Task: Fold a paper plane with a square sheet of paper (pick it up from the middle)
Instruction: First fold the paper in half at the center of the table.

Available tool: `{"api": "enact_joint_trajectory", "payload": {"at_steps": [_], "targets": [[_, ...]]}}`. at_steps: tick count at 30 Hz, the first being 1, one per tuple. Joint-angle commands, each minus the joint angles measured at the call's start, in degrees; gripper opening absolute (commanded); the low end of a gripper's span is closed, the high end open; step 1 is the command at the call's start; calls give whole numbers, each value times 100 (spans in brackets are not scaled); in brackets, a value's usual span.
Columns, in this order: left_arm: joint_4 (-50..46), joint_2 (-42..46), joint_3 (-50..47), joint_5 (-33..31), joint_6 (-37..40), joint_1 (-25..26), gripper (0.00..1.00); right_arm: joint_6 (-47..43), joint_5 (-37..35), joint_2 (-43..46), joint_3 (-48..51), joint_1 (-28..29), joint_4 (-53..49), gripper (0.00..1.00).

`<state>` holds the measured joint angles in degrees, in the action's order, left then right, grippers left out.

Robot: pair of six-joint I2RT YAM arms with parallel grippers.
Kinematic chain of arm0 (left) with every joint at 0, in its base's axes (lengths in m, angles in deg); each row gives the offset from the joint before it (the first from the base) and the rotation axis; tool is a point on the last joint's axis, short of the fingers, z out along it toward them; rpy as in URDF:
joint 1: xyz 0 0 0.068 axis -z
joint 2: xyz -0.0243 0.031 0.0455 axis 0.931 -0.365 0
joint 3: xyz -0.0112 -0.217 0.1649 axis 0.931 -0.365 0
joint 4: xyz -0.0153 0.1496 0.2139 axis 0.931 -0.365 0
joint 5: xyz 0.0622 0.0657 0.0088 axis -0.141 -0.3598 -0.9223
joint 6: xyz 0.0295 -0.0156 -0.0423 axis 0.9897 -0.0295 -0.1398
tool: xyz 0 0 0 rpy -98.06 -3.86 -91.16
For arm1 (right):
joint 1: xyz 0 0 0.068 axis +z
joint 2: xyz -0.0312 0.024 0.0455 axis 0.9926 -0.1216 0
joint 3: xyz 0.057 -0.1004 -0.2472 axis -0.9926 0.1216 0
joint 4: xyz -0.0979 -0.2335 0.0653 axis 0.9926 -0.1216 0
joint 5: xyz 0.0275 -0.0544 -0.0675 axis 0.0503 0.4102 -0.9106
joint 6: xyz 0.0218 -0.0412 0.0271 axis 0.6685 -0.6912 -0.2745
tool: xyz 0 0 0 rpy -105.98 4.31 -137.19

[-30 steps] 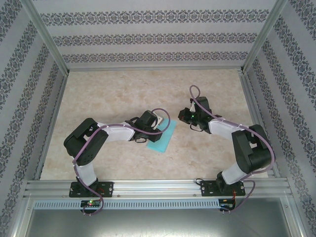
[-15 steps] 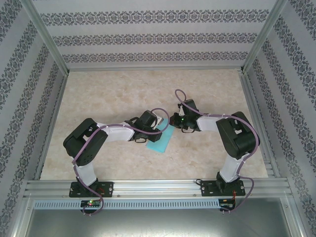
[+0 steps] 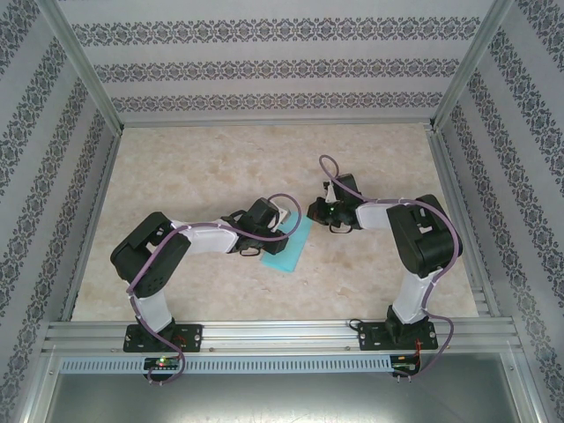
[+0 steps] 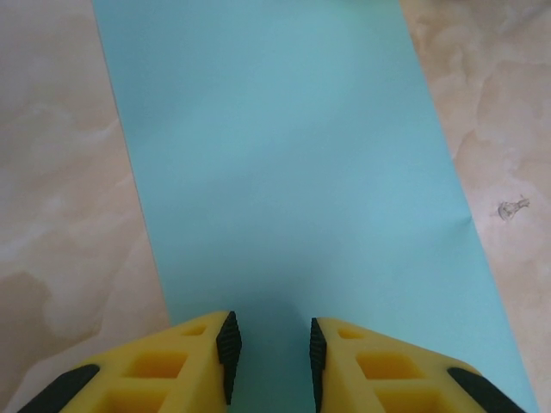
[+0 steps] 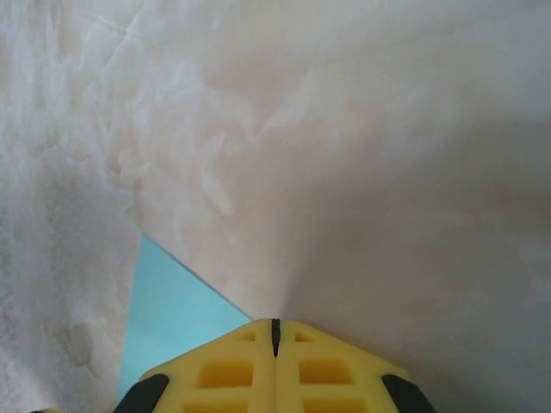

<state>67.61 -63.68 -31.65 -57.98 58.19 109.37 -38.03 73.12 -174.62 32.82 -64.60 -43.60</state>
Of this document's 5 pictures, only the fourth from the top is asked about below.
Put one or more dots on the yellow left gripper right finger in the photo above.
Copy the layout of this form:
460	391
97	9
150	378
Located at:
387	370

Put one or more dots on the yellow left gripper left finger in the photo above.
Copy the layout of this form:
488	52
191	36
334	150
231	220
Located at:
150	365

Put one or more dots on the teal cloth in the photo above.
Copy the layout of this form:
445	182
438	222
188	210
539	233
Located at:
275	150

